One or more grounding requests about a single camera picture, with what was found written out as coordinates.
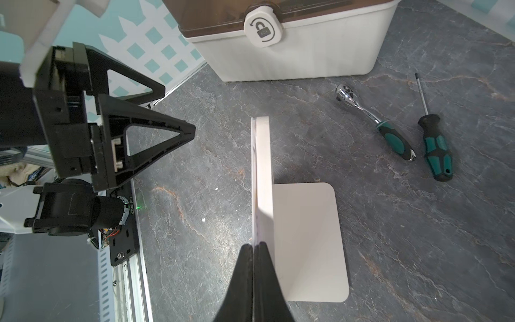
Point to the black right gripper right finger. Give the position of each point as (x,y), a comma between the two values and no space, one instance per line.
(269,302)

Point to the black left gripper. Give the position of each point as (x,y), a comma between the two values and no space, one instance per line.
(129,140)

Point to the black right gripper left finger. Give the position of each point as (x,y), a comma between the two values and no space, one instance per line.
(238,302)

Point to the clear acrylic menu holder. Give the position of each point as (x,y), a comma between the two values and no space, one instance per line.
(299,223)

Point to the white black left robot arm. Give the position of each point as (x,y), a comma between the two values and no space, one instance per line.
(88,108)

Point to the white box with brown lid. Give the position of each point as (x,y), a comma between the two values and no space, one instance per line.
(281,40)

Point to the green black screwdriver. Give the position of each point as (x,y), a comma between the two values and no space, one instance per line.
(437,153)

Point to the green handled ratchet wrench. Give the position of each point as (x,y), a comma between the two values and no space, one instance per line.
(392,136)

